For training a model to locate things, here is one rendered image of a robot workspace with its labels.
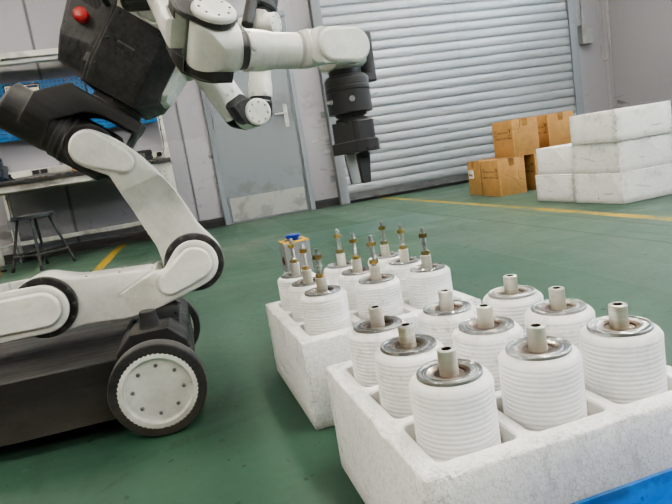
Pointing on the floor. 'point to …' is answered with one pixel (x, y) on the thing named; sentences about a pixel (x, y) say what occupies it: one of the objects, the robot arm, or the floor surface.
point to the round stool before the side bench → (36, 239)
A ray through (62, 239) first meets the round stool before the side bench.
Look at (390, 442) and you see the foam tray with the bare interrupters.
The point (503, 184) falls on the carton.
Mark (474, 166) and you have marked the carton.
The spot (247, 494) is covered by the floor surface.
